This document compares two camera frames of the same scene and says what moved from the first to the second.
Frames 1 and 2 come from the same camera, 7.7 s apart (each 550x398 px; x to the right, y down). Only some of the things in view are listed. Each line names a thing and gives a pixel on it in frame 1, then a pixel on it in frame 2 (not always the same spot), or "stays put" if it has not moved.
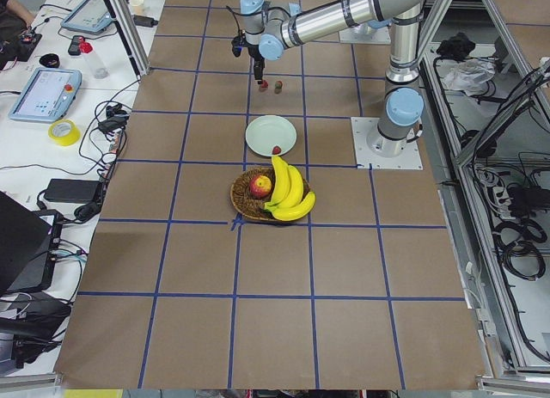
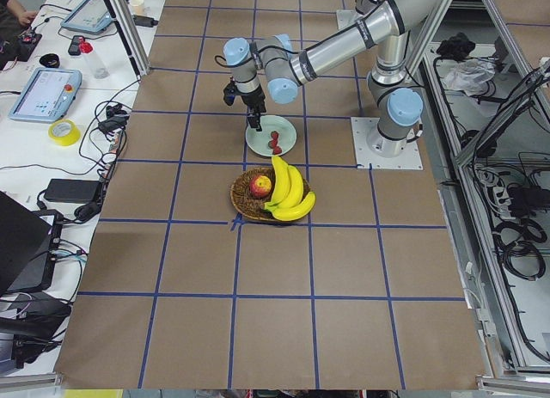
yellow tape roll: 72,137 stays put
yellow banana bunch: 288,201 stays put
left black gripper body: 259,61 → 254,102
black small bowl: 50,60 stays put
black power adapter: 74,190 stays put
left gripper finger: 258,70 → 253,120
